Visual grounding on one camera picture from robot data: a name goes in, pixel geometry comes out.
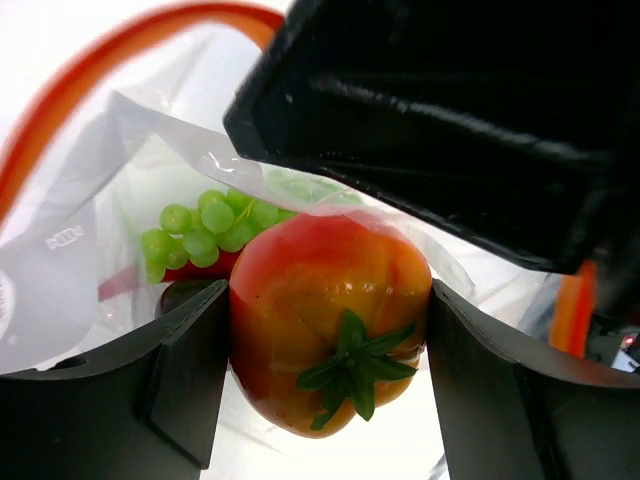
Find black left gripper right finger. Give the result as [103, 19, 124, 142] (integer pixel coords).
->
[427, 280, 639, 480]

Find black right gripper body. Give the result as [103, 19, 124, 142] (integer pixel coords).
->
[224, 1, 639, 319]

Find fake dark eggplant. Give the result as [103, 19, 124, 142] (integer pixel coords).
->
[155, 279, 212, 319]

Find fake orange peach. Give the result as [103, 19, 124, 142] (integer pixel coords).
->
[230, 210, 432, 438]

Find clear zip top bag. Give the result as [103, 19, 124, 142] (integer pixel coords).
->
[0, 2, 601, 480]

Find fake green grapes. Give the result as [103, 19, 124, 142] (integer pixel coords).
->
[136, 167, 363, 285]

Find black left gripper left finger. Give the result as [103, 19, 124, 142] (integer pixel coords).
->
[1, 281, 229, 479]

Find fake red chili pepper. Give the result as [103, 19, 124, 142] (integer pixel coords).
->
[98, 251, 240, 302]

